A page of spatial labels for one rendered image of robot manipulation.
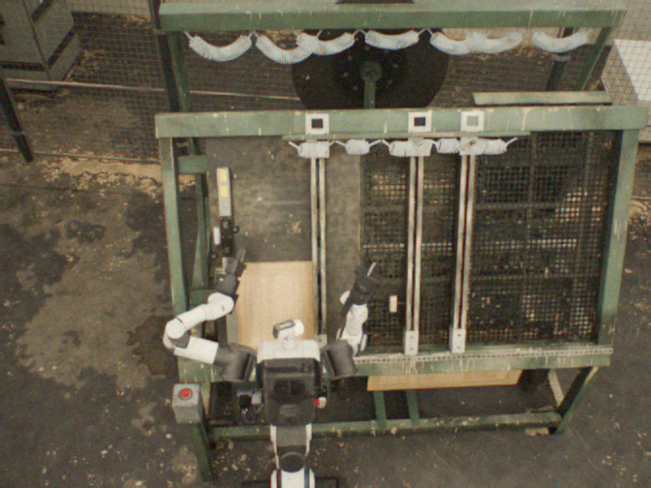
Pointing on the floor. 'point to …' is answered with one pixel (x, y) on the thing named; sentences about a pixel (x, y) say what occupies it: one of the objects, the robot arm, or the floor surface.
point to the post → (201, 450)
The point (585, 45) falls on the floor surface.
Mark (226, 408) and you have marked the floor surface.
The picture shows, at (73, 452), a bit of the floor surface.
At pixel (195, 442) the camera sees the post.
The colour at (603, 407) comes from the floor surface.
